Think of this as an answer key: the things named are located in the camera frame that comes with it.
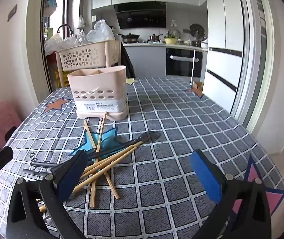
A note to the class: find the grey checked star tablecloth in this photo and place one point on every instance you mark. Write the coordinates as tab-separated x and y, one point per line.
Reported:
181	129

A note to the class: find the clear plastic bags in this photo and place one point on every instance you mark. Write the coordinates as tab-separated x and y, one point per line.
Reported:
54	42

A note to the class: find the dark hanging jacket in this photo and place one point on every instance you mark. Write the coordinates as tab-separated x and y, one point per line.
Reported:
128	64

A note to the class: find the small cardboard box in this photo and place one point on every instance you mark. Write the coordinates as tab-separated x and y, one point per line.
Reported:
198	86

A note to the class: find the white plastic bag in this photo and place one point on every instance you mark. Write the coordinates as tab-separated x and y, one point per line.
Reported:
102	31

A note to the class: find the black built-in oven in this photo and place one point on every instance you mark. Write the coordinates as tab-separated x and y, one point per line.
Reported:
179	64

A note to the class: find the white mop pole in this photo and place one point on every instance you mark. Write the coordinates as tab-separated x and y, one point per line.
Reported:
193	64

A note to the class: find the black kitchen faucet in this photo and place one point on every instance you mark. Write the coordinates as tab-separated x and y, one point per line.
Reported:
64	25

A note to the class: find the black wok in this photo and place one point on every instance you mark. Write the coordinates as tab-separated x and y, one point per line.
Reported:
130	37

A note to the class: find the white refrigerator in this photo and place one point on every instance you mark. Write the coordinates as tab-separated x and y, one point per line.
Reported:
221	67

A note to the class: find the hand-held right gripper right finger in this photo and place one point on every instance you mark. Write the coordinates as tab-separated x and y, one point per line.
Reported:
203	174

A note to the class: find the black range hood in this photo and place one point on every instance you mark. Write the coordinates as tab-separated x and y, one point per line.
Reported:
142	17

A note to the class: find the small steel pot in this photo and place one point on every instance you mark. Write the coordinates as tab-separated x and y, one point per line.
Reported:
196	42

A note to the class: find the beige basket trolley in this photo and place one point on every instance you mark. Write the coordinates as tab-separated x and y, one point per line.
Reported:
94	46

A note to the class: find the steel cooking pot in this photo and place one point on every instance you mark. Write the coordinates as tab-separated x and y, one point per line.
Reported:
155	38

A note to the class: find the grey wall switch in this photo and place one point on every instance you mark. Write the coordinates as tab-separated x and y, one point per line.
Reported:
12	12

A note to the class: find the yellow bowl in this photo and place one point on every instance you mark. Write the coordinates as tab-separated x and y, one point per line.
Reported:
171	41

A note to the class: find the yellow packages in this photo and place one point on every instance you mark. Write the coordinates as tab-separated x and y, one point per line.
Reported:
56	77

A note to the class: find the beige plastic utensil holder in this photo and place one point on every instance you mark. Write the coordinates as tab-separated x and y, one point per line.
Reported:
97	79

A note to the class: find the round steamer rack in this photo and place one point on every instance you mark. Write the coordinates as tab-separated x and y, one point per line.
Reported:
196	29

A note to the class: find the small hanging white bag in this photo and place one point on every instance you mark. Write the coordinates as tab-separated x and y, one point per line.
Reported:
80	22

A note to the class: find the white rice cooker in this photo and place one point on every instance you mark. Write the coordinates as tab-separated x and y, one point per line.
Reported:
204	43

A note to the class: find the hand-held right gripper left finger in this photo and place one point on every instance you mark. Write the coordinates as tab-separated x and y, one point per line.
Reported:
69	174

